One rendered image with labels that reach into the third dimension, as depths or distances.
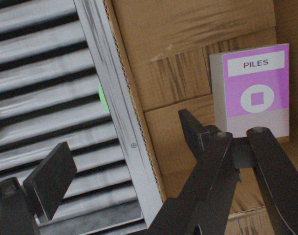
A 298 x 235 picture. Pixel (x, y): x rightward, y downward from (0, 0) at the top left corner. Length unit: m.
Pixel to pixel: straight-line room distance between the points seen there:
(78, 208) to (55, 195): 0.57
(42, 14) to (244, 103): 0.48
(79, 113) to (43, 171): 0.47
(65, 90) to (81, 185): 0.26
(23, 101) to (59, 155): 0.48
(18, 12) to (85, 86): 0.21
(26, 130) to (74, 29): 0.28
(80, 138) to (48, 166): 0.48
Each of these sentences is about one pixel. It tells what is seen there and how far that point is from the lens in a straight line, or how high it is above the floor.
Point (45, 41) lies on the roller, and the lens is 0.64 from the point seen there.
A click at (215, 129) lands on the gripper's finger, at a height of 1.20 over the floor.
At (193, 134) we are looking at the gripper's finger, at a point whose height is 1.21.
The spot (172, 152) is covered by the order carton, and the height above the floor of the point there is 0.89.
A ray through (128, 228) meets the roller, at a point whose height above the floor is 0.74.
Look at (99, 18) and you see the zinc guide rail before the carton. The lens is 0.48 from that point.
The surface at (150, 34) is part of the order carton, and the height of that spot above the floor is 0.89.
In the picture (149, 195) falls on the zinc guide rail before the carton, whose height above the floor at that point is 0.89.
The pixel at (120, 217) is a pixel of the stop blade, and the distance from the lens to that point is 0.71.
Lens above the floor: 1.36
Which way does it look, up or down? 75 degrees down
